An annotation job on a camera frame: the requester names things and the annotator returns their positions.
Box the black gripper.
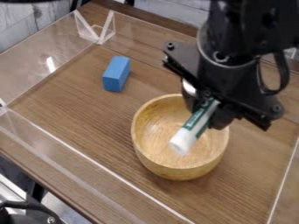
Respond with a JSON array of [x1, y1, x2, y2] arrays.
[[162, 41, 285, 130]]

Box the light wooden bowl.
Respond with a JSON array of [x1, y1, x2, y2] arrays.
[[130, 94, 229, 181]]

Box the green expo marker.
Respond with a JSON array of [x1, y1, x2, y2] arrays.
[[168, 100, 218, 155]]

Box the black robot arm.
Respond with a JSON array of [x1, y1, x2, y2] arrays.
[[162, 0, 299, 130]]

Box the blue rectangular block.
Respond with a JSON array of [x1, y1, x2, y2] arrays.
[[102, 56, 130, 92]]

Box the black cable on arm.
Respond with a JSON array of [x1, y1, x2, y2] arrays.
[[256, 49, 292, 95]]

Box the clear acrylic tray wall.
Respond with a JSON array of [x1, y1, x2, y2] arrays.
[[0, 16, 299, 224]]

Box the black equipment with cable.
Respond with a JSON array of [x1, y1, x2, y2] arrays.
[[0, 200, 65, 224]]

